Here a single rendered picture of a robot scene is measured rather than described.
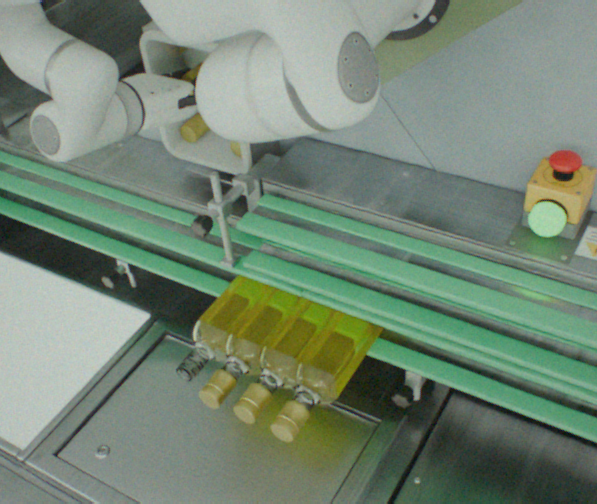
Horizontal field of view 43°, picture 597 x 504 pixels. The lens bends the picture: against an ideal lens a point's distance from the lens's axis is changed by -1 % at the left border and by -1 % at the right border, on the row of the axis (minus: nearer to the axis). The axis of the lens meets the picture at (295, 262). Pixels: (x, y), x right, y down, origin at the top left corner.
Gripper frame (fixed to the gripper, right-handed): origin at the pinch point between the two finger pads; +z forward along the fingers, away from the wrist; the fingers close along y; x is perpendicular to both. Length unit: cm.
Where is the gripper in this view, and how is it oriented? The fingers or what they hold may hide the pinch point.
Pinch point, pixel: (193, 82)
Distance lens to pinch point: 117.2
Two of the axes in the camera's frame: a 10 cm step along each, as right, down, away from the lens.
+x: 0.3, -8.7, -4.9
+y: 8.5, 2.8, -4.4
